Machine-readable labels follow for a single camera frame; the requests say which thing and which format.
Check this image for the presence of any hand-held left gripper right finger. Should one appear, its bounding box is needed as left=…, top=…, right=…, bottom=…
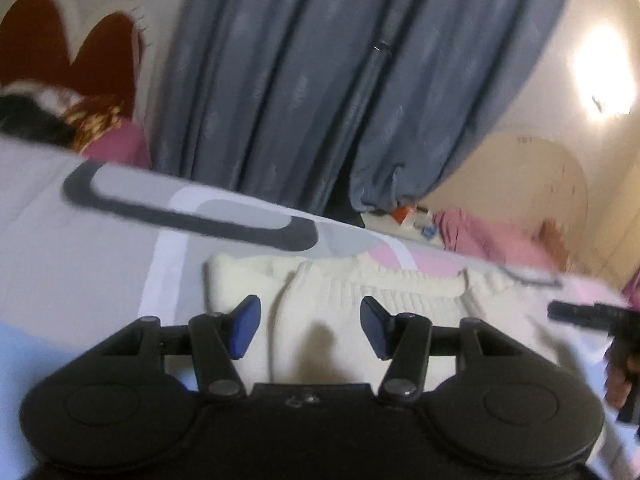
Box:
left=360, top=296, right=522, bottom=405

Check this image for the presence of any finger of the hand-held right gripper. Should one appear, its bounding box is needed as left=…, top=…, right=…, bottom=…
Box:
left=547, top=300, right=632, bottom=332

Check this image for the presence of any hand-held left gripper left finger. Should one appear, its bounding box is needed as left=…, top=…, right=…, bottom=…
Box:
left=102, top=295, right=262, bottom=402

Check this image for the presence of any cream knit sweater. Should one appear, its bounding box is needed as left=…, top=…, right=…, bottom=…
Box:
left=202, top=252, right=608, bottom=396

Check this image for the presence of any person's right hand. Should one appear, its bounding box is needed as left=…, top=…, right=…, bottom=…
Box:
left=603, top=347, right=635, bottom=409

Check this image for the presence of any orange floral pillow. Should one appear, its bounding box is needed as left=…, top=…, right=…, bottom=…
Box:
left=540, top=220, right=573, bottom=268

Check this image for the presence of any pink blanket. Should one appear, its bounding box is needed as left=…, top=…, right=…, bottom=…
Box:
left=432, top=209, right=566, bottom=271

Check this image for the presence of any cream round headboard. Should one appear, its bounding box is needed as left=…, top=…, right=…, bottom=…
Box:
left=417, top=131, right=591, bottom=273

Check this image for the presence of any patterned grey pink bedsheet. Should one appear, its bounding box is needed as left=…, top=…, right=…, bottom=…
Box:
left=0, top=135, right=640, bottom=480

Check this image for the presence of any pink striped pillow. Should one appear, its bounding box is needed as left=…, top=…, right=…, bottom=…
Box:
left=80, top=119, right=152, bottom=168

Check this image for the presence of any blue-grey curtain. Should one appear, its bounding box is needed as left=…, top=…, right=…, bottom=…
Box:
left=150, top=0, right=583, bottom=213

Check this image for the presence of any red floral pillow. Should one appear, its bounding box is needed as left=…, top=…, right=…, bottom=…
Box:
left=62, top=92, right=128, bottom=153

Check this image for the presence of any dark cloth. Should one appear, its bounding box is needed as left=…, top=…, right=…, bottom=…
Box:
left=0, top=82, right=81, bottom=148

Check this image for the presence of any red scalloped headboard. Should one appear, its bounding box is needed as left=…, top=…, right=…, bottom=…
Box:
left=0, top=0, right=147, bottom=126

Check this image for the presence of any wall lamp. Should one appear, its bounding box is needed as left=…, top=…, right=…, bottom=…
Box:
left=590, top=91, right=631, bottom=117

